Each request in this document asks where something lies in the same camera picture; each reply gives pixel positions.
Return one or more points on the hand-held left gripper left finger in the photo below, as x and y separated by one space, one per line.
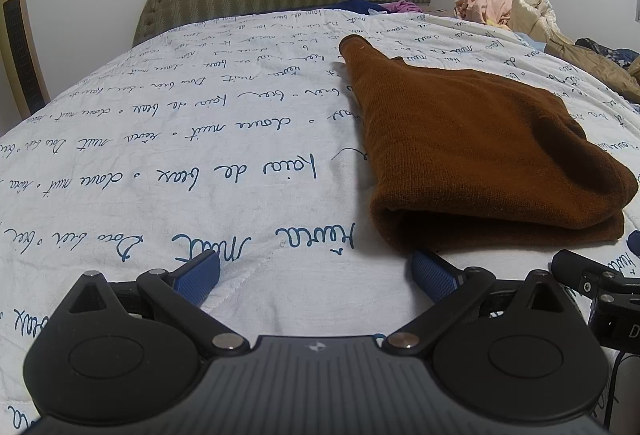
200 277

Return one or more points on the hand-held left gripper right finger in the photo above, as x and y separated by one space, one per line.
435 277

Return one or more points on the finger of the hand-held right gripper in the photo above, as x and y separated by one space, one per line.
635 244
575 272

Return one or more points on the brown knit sweater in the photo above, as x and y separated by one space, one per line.
475 140

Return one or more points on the white printed blanket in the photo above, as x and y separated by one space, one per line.
175 115

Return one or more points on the dark patterned cloth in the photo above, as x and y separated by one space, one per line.
610 52

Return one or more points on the cream quilted jacket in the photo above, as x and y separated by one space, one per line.
537 15

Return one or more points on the purple cloth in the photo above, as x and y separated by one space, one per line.
400 7

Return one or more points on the pink cloth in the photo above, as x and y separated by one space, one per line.
485 0

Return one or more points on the blue cloth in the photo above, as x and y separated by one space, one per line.
352 6

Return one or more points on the gold tower fan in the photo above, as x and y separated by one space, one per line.
20 45

